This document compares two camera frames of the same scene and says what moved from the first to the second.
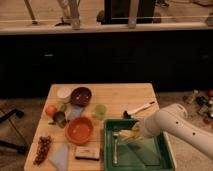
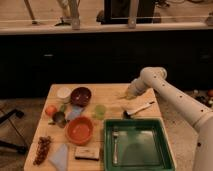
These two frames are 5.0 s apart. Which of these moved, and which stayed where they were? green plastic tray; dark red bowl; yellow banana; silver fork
Moved: yellow banana
Stayed: silver fork; green plastic tray; dark red bowl
